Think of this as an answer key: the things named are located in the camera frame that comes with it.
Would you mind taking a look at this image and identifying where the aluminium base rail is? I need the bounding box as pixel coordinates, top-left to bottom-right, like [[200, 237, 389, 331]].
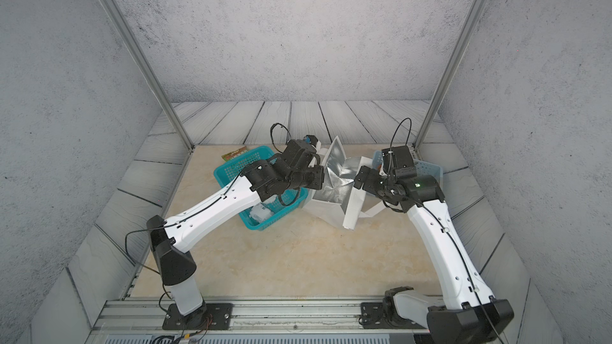
[[85, 295, 508, 344]]

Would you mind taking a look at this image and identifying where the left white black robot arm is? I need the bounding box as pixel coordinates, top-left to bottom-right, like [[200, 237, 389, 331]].
[[147, 135, 324, 317]]

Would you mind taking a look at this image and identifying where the aluminium frame post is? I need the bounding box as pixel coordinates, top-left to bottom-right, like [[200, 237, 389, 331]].
[[98, 0, 195, 152], [414, 0, 488, 151]]

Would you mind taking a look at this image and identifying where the right aluminium frame post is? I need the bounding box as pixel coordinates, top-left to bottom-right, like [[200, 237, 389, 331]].
[[414, 0, 488, 151]]

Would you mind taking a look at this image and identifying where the green brown snack packet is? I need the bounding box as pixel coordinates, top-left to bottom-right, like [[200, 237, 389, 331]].
[[222, 146, 249, 162]]

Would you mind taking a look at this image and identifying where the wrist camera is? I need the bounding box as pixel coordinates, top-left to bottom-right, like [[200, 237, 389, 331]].
[[381, 145, 417, 181], [304, 135, 321, 151]]

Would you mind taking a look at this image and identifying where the white insulated delivery bag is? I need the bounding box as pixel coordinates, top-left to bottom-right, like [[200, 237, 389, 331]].
[[304, 137, 384, 230]]

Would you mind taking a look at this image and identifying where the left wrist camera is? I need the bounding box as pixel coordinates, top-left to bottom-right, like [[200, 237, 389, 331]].
[[304, 135, 321, 151]]

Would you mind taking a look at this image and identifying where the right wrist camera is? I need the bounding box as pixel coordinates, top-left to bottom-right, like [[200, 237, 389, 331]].
[[381, 145, 417, 181]]

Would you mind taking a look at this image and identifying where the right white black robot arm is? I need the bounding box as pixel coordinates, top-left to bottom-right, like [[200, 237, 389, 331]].
[[354, 167, 514, 343]]

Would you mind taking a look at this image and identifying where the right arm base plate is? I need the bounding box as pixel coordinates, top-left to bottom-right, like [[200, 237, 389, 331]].
[[358, 302, 425, 330]]

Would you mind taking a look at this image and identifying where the light blue plastic basket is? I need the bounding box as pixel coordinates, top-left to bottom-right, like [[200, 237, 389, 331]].
[[372, 151, 443, 188]]

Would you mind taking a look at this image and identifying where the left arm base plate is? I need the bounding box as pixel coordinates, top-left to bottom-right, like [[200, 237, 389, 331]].
[[162, 303, 234, 331]]

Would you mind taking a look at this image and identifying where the teal plastic basket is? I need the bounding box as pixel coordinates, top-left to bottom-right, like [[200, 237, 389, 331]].
[[214, 146, 309, 230]]

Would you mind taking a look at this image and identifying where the left aluminium frame post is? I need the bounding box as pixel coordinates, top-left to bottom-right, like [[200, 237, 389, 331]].
[[98, 0, 195, 152]]

